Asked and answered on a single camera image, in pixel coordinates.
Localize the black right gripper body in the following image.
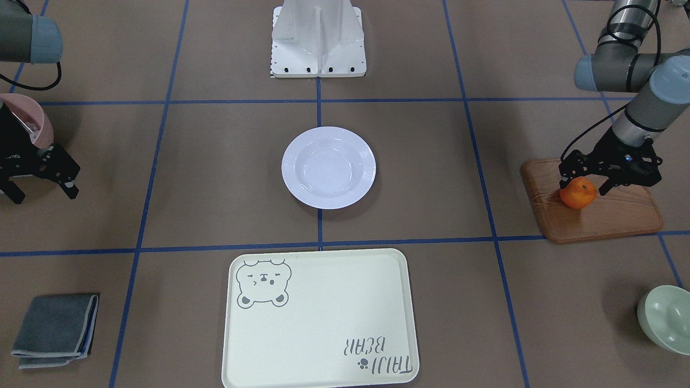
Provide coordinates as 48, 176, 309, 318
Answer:
1, 103, 81, 186

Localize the light green bowl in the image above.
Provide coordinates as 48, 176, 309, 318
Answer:
636, 285, 689, 356

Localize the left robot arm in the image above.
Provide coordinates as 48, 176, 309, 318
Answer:
558, 1, 689, 196

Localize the cream bear print tray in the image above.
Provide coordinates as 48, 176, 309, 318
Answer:
221, 248, 420, 387

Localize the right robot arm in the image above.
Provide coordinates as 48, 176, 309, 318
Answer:
1, 1, 80, 204

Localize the pink bowl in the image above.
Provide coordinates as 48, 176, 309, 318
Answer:
1, 93, 54, 148

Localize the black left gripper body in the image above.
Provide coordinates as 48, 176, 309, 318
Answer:
558, 127, 663, 186

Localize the folded grey cloth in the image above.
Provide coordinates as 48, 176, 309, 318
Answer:
11, 293, 100, 369

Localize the orange fruit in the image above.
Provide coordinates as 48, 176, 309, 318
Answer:
558, 177, 597, 210

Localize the wooden cutting board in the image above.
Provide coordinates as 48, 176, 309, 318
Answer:
520, 159, 664, 245

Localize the white round plate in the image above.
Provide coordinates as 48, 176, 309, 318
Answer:
281, 126, 377, 210

